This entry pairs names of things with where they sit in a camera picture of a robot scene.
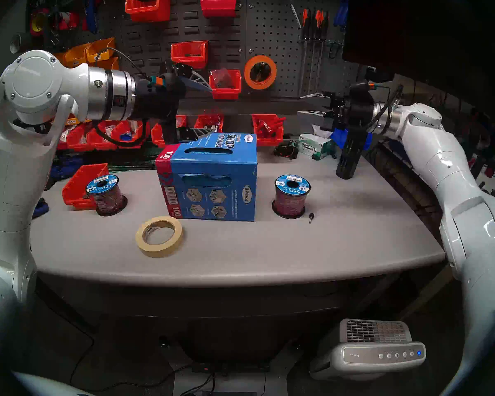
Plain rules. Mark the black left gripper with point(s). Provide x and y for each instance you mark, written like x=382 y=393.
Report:
x=156 y=110

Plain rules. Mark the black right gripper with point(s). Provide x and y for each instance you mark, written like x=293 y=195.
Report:
x=354 y=119

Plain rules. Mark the blue shop towel box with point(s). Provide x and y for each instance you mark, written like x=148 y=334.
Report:
x=214 y=193

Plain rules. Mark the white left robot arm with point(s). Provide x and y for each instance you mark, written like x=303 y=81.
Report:
x=16 y=172

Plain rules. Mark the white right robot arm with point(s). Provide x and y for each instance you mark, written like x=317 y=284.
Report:
x=458 y=185

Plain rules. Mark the red bin with plastic bag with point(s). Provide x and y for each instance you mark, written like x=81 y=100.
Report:
x=231 y=93

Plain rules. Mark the clear plastic bag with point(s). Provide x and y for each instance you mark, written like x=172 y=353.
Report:
x=222 y=78

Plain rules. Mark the blue plastic bin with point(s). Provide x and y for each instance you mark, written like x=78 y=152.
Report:
x=337 y=137

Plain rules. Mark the Kimtech tissue box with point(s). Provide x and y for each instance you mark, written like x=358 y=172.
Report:
x=313 y=147

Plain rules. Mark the black circuit board device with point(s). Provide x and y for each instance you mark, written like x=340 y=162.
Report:
x=286 y=151

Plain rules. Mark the red bin with red tools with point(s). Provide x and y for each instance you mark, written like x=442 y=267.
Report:
x=268 y=140

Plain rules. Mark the orange tape roll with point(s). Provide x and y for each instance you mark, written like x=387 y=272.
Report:
x=247 y=72

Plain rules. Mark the black cylindrical bottle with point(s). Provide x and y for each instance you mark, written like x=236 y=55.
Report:
x=348 y=160

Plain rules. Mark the green cutting mat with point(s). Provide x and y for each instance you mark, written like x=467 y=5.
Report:
x=148 y=152

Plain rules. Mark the dark grey pegboard panel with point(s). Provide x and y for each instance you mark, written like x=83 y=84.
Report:
x=272 y=40

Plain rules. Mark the orange black screwdriver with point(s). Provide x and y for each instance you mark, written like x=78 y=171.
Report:
x=318 y=24
x=306 y=24

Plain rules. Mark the yellow bin labelled M3-4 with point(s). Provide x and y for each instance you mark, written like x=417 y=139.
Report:
x=109 y=63

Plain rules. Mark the dark red plastic bin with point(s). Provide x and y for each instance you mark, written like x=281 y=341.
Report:
x=218 y=9

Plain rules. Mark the yellow bin labelled M3X6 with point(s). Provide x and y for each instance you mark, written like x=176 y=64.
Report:
x=103 y=48

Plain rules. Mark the black monitor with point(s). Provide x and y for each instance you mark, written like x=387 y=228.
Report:
x=416 y=28

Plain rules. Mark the yellow parts bin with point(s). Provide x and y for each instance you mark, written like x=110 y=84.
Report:
x=76 y=57
x=62 y=57

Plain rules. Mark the blue hand tool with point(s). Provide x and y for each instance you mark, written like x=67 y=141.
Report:
x=91 y=15

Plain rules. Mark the beige masking tape roll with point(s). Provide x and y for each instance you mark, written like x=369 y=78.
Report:
x=159 y=253

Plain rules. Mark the red yellow tape roll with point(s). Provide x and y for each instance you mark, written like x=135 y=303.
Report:
x=35 y=28

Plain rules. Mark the blue clamp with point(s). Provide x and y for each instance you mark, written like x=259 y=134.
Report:
x=41 y=209

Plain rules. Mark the white air purifier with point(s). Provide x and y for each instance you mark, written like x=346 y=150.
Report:
x=375 y=354

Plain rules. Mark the black power strip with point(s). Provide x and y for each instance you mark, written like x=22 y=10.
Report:
x=231 y=367

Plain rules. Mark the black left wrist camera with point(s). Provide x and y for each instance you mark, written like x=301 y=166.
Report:
x=169 y=88

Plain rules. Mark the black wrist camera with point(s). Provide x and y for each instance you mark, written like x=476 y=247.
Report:
x=169 y=88
x=361 y=96

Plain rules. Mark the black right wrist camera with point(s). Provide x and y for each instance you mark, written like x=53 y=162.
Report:
x=361 y=96

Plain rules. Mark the grey duct tape roll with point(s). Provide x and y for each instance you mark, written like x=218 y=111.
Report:
x=16 y=44

